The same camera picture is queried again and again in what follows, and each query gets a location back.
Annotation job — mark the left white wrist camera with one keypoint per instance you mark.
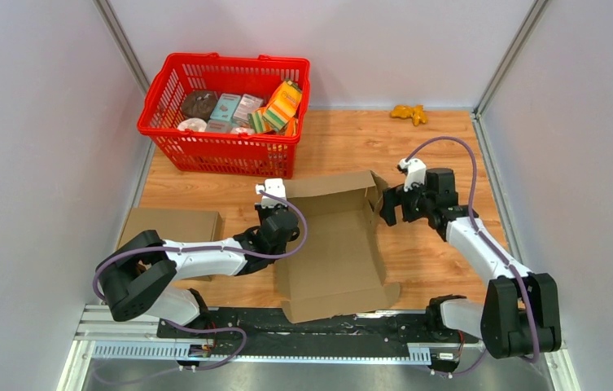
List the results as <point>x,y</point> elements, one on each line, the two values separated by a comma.
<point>272,192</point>

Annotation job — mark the brown round packet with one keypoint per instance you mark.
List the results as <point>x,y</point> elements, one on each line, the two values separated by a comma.
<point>199,104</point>

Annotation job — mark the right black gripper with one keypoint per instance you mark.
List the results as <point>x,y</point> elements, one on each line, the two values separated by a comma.
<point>394,196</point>

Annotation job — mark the grey pink small box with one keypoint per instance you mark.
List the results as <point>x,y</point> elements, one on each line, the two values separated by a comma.
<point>247,105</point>

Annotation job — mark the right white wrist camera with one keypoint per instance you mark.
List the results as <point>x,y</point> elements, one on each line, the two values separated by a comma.
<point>414,170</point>

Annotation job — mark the green striped sponge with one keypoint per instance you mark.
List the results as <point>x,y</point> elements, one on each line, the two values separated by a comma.
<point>258,122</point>

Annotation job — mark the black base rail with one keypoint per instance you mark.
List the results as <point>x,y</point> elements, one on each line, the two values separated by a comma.
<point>388,337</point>

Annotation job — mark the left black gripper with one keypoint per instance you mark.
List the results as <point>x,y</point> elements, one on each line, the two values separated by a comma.
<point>264,211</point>

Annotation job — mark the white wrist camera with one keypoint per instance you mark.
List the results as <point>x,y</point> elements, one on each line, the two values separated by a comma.
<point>272,192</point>
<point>414,170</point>

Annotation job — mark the cardboard box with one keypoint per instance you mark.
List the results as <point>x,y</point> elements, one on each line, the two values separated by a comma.
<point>181,225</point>

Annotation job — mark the cardboard sheet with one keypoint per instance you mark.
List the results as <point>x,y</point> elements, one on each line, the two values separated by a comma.
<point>340,269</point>

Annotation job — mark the striped sponge pack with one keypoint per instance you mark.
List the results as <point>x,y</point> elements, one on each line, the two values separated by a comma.
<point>282,105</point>

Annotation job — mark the yellow toy figure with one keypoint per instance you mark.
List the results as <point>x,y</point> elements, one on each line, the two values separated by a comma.
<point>416,114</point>

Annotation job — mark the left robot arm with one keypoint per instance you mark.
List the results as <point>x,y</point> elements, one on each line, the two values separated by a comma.
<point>137,279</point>

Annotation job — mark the white round container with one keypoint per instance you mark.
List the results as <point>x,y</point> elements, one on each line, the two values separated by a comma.
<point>192,125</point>

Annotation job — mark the teal small box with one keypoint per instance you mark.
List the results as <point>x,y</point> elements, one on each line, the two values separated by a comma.
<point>225,107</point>

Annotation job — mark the red plastic basket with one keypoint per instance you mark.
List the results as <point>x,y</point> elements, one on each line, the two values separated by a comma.
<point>224,147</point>

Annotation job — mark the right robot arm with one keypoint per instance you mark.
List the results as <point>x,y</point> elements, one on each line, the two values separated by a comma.
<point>520,315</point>

